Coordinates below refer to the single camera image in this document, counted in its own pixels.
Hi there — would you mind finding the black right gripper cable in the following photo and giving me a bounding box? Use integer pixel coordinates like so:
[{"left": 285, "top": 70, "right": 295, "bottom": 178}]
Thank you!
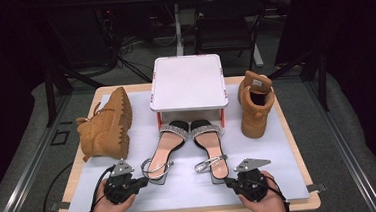
[{"left": 264, "top": 173, "right": 292, "bottom": 212}]

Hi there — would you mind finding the white shoe rack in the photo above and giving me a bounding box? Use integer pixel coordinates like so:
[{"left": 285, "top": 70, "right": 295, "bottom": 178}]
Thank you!
[{"left": 146, "top": 52, "right": 232, "bottom": 134}]

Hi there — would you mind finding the grey tape strip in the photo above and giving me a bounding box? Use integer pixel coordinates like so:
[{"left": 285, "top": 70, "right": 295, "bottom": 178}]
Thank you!
[
  {"left": 48, "top": 200, "right": 72, "bottom": 212},
  {"left": 306, "top": 183, "right": 328, "bottom": 194}
]

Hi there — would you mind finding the aluminium floor rail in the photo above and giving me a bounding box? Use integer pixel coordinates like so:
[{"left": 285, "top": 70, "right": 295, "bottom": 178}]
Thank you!
[
  {"left": 0, "top": 93, "right": 81, "bottom": 212},
  {"left": 303, "top": 75, "right": 376, "bottom": 212}
]

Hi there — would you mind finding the dark curtain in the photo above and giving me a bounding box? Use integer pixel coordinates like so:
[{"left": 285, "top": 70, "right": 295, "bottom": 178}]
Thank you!
[
  {"left": 0, "top": 0, "right": 55, "bottom": 208},
  {"left": 320, "top": 0, "right": 376, "bottom": 192}
]

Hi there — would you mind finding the white table mat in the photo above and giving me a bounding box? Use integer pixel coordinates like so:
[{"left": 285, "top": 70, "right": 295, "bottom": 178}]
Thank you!
[{"left": 58, "top": 79, "right": 311, "bottom": 212}]

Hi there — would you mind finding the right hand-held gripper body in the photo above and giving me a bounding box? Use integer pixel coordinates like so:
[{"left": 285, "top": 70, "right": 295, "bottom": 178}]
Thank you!
[{"left": 232, "top": 156, "right": 275, "bottom": 205}]

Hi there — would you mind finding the person's right hand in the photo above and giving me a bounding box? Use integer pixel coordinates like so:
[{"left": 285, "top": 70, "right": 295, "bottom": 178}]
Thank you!
[{"left": 236, "top": 168, "right": 290, "bottom": 212}]

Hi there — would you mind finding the tangle of floor cables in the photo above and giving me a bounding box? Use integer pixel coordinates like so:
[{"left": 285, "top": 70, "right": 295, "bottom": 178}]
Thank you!
[{"left": 114, "top": 30, "right": 182, "bottom": 86}]

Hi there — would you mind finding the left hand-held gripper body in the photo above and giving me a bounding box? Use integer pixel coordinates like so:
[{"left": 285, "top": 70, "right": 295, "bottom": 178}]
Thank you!
[{"left": 101, "top": 158, "right": 141, "bottom": 206}]

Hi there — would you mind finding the black metal stand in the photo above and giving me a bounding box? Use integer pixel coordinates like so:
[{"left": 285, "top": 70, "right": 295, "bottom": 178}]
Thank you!
[
  {"left": 265, "top": 47, "right": 332, "bottom": 116},
  {"left": 41, "top": 58, "right": 109, "bottom": 129}
]

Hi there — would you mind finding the black rhinestone heeled sandal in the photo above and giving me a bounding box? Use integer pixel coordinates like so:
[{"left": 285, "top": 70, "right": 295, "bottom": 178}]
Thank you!
[
  {"left": 137, "top": 119, "right": 194, "bottom": 187},
  {"left": 189, "top": 117, "right": 232, "bottom": 187}
]

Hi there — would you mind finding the white desk leg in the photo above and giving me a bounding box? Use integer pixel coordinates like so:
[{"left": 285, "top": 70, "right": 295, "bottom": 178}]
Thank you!
[{"left": 172, "top": 2, "right": 186, "bottom": 58}]

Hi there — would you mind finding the black chair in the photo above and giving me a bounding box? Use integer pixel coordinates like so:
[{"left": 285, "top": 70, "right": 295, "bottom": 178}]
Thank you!
[{"left": 192, "top": 0, "right": 272, "bottom": 74}]

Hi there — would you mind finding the tan suede boot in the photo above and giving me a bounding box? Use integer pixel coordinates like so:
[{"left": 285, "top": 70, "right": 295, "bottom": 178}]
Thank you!
[
  {"left": 236, "top": 68, "right": 278, "bottom": 140},
  {"left": 73, "top": 85, "right": 137, "bottom": 164}
]

